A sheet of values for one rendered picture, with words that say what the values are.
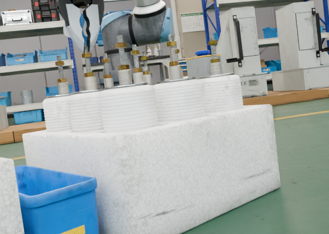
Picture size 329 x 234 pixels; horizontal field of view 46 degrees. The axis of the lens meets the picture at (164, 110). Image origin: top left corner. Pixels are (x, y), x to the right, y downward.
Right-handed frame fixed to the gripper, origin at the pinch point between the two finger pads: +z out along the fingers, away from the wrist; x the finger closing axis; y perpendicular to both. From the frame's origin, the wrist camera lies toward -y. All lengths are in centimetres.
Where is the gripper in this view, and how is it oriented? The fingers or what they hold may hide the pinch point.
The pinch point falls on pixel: (86, 44)
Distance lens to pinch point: 77.1
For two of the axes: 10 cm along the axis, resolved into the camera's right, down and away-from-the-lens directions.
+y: -5.5, 0.2, 8.3
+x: -8.2, 1.4, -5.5
